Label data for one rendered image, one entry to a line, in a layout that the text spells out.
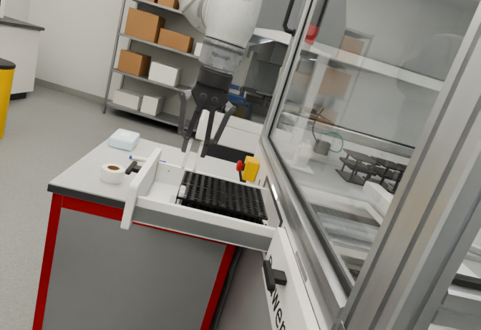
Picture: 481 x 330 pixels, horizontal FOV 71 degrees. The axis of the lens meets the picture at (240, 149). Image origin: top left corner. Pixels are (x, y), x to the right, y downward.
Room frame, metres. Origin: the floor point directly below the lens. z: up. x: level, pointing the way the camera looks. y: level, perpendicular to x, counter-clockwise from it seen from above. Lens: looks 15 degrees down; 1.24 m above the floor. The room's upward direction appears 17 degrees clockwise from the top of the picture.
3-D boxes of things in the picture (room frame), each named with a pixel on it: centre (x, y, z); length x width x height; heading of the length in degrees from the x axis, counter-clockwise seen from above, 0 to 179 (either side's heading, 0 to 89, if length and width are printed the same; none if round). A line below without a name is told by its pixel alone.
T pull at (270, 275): (0.51, -0.12, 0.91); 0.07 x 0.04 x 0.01; 7
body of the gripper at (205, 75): (0.74, 0.10, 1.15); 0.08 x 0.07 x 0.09; 97
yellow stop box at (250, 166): (1.15, -0.05, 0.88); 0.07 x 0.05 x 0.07; 7
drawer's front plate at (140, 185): (0.78, 0.21, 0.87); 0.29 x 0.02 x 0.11; 7
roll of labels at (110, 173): (0.98, 0.37, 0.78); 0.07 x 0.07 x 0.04
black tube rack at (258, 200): (0.81, 0.01, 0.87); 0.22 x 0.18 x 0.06; 97
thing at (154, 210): (0.81, 0.00, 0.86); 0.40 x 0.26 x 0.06; 97
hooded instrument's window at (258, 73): (2.56, -0.23, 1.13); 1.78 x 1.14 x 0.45; 7
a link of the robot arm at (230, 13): (0.76, 0.10, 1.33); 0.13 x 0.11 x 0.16; 25
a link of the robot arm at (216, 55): (0.74, 0.10, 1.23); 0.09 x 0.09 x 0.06
